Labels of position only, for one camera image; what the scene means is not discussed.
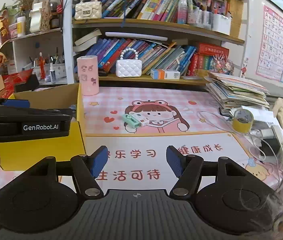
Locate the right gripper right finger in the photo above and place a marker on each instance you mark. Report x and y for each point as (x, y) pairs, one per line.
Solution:
(187, 168)

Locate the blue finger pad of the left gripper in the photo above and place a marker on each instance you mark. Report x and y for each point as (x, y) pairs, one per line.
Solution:
(16, 103)

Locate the alphabet wall poster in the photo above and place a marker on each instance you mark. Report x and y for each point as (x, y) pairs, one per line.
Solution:
(270, 63)

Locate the yellow tape roll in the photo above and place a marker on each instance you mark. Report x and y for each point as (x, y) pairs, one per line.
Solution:
(242, 121)

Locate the red paper decorations pile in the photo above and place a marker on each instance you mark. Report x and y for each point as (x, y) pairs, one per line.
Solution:
(10, 81)

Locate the pink cartoon desk mat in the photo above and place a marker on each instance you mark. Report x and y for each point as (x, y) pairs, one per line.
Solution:
(187, 120)

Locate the red dictionary book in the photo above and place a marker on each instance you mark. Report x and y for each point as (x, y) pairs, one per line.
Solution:
(211, 49)

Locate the white quilted pearl handbag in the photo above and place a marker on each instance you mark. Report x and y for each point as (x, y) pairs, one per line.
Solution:
(128, 67)

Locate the white storage cubby shelf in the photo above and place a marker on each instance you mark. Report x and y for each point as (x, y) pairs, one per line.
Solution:
(23, 52)

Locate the orange white small box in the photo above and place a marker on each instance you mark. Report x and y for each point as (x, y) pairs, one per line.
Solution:
(159, 74)

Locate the white pen holder cups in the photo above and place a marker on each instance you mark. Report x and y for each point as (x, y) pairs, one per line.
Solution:
(58, 68)

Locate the wooden bookshelf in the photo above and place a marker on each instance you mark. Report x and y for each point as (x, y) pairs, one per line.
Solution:
(163, 32)

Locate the yellow cardboard box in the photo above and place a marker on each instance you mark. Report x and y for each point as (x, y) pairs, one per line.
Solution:
(21, 155)

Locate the pink cylindrical sticker container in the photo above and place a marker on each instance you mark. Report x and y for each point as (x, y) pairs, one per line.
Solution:
(88, 75)

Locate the cream quilted pearl handbag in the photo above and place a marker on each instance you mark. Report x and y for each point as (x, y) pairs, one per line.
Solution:
(88, 10)

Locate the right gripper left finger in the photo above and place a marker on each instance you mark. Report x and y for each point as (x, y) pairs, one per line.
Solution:
(86, 169)

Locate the stack of papers and books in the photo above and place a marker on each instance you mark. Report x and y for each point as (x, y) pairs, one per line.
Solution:
(232, 92)

